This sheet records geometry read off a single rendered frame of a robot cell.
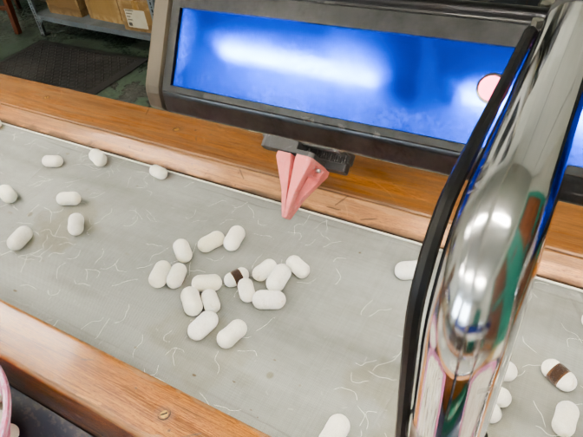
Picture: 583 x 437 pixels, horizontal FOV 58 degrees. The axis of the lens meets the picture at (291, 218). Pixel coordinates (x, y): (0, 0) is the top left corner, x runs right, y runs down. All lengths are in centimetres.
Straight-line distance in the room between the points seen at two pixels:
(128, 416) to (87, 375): 7
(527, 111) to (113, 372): 48
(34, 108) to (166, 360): 63
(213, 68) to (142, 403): 33
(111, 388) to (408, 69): 41
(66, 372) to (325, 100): 41
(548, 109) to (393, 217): 51
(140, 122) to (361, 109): 69
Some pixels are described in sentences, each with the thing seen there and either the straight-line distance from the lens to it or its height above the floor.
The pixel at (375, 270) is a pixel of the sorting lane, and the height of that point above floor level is 74.
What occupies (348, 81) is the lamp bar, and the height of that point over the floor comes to 108.
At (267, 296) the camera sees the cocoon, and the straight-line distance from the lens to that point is 58.
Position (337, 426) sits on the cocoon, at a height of 76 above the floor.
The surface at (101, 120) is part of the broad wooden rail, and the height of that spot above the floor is 76.
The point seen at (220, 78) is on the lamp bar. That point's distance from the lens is 32.
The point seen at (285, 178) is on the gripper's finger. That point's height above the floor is 83.
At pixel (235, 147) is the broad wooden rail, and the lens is 81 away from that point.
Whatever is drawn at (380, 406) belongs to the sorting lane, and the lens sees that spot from 53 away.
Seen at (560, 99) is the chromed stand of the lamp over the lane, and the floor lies 112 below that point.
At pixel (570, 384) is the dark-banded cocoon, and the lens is 56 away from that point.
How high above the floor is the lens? 120
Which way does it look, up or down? 41 degrees down
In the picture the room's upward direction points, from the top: 7 degrees counter-clockwise
